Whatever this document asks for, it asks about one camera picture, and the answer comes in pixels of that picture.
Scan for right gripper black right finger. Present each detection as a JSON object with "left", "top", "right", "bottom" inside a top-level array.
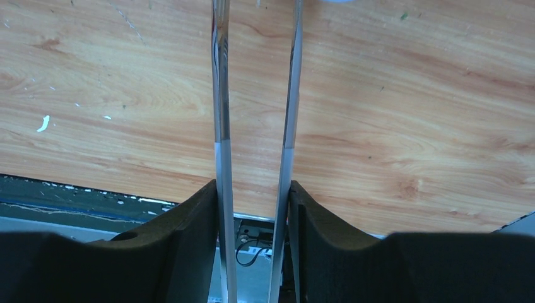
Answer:
[{"left": 288, "top": 181, "right": 534, "bottom": 302}]

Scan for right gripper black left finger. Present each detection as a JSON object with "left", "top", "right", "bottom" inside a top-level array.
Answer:
[{"left": 1, "top": 181, "right": 218, "bottom": 302}]

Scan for steel tongs with grey handle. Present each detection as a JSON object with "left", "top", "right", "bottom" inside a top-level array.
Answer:
[{"left": 211, "top": 1, "right": 303, "bottom": 302}]

